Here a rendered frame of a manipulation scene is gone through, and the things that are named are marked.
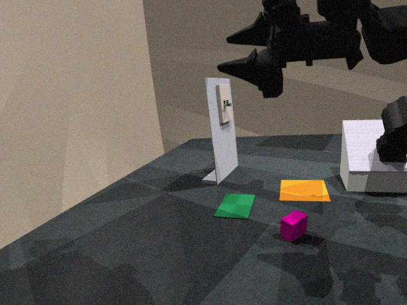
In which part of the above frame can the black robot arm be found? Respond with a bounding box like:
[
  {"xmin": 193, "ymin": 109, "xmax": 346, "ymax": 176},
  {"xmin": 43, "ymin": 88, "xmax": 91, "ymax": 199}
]
[{"xmin": 262, "ymin": 0, "xmax": 407, "ymax": 163}]

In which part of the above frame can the green flat rectangular mat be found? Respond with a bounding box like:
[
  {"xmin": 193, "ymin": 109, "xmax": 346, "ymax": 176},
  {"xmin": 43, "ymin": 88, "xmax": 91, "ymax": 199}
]
[{"xmin": 214, "ymin": 194, "xmax": 256, "ymax": 220}]

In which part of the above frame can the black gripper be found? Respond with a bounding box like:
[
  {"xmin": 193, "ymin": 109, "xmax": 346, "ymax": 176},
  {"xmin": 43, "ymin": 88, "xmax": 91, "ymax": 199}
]
[{"xmin": 217, "ymin": 9, "xmax": 320, "ymax": 98}]

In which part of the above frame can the magenta block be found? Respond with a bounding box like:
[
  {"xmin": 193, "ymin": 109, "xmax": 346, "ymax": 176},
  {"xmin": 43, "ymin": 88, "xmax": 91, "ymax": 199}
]
[{"xmin": 280, "ymin": 210, "xmax": 308, "ymax": 242}]

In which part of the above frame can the grey panel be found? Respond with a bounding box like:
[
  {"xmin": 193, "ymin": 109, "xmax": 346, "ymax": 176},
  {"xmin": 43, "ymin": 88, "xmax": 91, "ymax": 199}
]
[{"xmin": 202, "ymin": 78, "xmax": 238, "ymax": 185}]

